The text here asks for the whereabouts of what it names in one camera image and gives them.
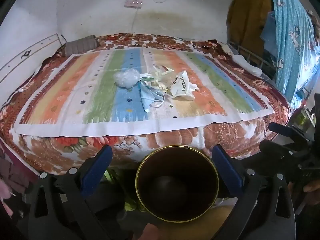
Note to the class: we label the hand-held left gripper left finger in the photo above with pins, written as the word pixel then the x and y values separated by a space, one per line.
pixel 97 170

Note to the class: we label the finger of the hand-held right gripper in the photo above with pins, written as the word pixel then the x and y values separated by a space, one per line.
pixel 277 150
pixel 287 128

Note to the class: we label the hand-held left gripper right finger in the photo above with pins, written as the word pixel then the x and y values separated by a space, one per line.
pixel 226 170

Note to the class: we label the black bin with gold rim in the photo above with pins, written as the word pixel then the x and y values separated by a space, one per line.
pixel 177 182

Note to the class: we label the blue face mask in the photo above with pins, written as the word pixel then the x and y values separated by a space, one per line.
pixel 150 98

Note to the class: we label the white paper bag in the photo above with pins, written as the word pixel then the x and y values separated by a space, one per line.
pixel 182 86

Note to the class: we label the clear plastic bag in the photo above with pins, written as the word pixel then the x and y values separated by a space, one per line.
pixel 125 78

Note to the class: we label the pale yellow wrapper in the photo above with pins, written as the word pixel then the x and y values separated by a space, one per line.
pixel 160 76

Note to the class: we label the person's right hand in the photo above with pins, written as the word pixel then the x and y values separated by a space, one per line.
pixel 312 187

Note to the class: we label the green plastic stool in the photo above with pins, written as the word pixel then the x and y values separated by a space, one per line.
pixel 110 175

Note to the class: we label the brown floral blanket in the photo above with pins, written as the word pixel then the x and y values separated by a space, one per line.
pixel 75 147

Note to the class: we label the white cloth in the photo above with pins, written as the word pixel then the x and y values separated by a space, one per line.
pixel 246 63

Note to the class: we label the metal rack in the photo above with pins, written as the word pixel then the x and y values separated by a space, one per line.
pixel 252 55

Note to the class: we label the blue rabbit-print curtain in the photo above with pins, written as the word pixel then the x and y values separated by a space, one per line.
pixel 290 42

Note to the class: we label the striped colourful cloth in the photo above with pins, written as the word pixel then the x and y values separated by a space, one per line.
pixel 140 90

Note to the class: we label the pink fabric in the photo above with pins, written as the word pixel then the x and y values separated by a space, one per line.
pixel 5 195

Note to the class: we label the light blue cloth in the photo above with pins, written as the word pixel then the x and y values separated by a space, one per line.
pixel 268 30

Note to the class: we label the mustard garment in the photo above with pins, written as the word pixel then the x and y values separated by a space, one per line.
pixel 250 15

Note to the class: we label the grey pillow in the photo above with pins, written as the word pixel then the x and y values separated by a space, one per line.
pixel 79 45

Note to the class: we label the white headboard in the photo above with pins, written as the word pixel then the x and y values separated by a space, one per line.
pixel 25 52

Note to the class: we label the pink white power strip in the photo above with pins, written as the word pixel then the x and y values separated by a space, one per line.
pixel 133 3

